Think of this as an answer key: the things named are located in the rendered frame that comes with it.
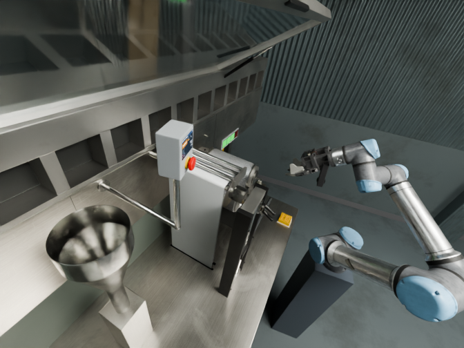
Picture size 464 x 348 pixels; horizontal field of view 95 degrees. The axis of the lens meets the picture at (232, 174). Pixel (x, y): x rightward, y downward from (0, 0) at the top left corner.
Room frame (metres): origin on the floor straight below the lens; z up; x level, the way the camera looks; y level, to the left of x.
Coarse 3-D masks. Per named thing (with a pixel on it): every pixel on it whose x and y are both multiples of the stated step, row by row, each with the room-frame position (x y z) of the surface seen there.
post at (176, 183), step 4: (176, 180) 0.36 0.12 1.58; (176, 184) 0.36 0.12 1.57; (176, 188) 0.36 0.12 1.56; (176, 192) 0.36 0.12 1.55; (176, 196) 0.36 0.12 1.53; (176, 200) 0.36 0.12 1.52; (176, 204) 0.36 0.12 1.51; (176, 208) 0.36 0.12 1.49; (176, 212) 0.36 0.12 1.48; (176, 216) 0.36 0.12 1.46; (176, 220) 0.36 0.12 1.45; (176, 224) 0.36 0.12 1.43
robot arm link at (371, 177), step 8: (360, 168) 0.68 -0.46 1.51; (368, 168) 0.67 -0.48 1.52; (376, 168) 0.68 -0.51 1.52; (384, 168) 0.70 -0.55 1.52; (360, 176) 0.66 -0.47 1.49; (368, 176) 0.65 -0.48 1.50; (376, 176) 0.66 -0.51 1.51; (384, 176) 0.67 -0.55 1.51; (360, 184) 0.65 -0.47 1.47; (368, 184) 0.63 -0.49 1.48; (376, 184) 0.63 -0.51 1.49; (360, 192) 0.64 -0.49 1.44; (368, 192) 0.63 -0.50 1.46
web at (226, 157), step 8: (216, 152) 0.93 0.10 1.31; (224, 152) 0.95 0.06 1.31; (224, 160) 0.89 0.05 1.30; (232, 160) 0.89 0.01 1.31; (240, 160) 0.90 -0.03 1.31; (248, 168) 0.85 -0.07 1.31; (240, 184) 0.82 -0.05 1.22; (224, 192) 0.58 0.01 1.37; (232, 200) 0.70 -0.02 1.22; (232, 208) 0.70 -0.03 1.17; (216, 240) 0.56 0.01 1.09
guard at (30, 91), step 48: (0, 0) 0.15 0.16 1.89; (48, 0) 0.18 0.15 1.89; (96, 0) 0.20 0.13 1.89; (144, 0) 0.24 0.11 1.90; (192, 0) 0.29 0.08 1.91; (0, 48) 0.19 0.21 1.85; (48, 48) 0.22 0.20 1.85; (96, 48) 0.28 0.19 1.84; (144, 48) 0.36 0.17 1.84; (192, 48) 0.51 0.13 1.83; (240, 48) 0.84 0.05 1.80; (0, 96) 0.26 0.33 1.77; (48, 96) 0.35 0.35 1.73; (96, 96) 0.53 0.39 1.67
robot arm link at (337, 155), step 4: (336, 148) 0.77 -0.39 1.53; (340, 148) 0.76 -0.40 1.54; (332, 152) 0.76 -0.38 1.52; (336, 152) 0.76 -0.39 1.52; (340, 152) 0.75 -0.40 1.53; (332, 156) 0.75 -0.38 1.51; (336, 156) 0.74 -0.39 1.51; (340, 156) 0.74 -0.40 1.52; (332, 160) 0.75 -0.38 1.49; (336, 160) 0.74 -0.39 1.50; (340, 160) 0.73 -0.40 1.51; (344, 160) 0.73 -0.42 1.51; (336, 164) 0.74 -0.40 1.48; (340, 164) 0.74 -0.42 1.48; (344, 164) 0.74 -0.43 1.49
